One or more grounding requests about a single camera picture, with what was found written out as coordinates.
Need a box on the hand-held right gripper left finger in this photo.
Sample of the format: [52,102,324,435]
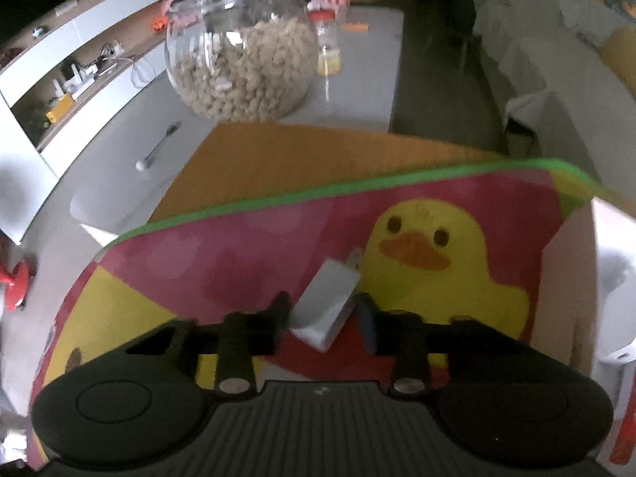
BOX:
[125,291,293,397]

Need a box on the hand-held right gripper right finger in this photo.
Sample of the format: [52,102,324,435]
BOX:
[357,294,520,399]

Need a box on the metal spoon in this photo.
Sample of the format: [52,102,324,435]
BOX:
[135,121,181,173]

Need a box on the glass jar of nuts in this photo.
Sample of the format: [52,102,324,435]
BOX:
[163,0,317,123]

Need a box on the small red-lidded jar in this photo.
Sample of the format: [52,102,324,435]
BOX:
[309,6,345,78]

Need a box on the pink cardboard box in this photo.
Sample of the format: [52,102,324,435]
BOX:
[537,196,636,470]

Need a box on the red toy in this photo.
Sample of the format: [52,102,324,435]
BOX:
[0,257,39,310]

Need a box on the grey sofa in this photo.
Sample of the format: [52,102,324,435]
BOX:
[468,0,636,170]

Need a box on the white wooden media cabinet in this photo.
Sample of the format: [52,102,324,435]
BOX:
[0,0,196,246]

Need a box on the colourful cartoon play mat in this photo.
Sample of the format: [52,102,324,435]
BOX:
[30,158,614,473]

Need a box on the white power adapter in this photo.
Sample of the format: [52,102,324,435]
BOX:
[289,247,365,353]

